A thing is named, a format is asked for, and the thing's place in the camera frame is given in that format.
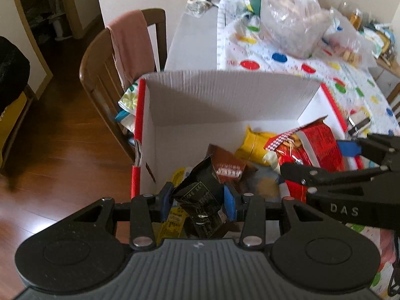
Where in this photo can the pale yellow snack bag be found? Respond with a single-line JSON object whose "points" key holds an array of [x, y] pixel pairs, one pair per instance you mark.
{"points": [[271, 162]]}

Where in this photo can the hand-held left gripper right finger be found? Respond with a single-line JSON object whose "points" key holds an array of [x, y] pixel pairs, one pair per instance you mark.
{"points": [[230, 201]]}

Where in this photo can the yellow foil snack packet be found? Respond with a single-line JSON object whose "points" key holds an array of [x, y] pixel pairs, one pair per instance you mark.
{"points": [[254, 143]]}

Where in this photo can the red white cardboard box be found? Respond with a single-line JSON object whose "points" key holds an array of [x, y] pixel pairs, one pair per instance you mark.
{"points": [[218, 100]]}

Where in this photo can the silver foil snack packet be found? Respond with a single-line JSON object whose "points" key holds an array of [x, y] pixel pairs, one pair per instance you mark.
{"points": [[359, 123]]}

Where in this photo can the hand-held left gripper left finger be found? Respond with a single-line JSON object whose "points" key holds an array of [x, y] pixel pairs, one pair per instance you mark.
{"points": [[167, 201]]}

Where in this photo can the lemon print cloth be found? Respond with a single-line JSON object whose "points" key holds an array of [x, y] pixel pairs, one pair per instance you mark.
{"points": [[128, 106]]}

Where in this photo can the black snack packet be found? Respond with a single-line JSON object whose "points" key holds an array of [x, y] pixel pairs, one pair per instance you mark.
{"points": [[200, 200]]}

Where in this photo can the white blue snack packet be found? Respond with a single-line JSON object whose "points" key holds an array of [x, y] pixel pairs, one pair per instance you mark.
{"points": [[268, 184]]}

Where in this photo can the brown shiny snack bag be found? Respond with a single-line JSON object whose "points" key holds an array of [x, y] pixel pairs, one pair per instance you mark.
{"points": [[228, 162]]}

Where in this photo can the yellow printed snack packet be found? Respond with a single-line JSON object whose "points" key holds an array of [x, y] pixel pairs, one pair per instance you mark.
{"points": [[175, 222]]}

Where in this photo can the large clear plastic bag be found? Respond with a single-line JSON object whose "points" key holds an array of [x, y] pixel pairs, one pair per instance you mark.
{"points": [[290, 22]]}

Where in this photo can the black bag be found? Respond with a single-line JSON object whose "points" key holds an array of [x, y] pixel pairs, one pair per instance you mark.
{"points": [[12, 68]]}

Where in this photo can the pink cloth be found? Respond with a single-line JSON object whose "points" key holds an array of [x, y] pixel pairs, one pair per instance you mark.
{"points": [[131, 43]]}

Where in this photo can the balloon print tablecloth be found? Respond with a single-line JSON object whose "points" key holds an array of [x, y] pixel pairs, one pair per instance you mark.
{"points": [[312, 65]]}

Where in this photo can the clear plastic bag with biscuits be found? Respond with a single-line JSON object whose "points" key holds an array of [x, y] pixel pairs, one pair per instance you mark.
{"points": [[347, 43]]}

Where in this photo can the glass jar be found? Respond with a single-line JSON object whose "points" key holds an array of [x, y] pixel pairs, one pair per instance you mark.
{"points": [[350, 14]]}

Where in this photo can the bunch of keys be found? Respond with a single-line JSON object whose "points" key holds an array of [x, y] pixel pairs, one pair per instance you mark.
{"points": [[201, 4]]}

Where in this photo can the wooden shelf unit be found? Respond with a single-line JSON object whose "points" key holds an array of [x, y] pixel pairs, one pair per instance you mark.
{"points": [[47, 22]]}

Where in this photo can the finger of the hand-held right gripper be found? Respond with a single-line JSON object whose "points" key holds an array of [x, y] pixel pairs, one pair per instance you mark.
{"points": [[331, 179], [348, 148]]}

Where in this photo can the red snack packet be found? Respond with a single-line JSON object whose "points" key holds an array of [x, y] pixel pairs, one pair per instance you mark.
{"points": [[315, 150]]}

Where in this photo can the wooden chair with black seat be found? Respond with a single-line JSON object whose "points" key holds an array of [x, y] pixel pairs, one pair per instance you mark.
{"points": [[394, 100]]}

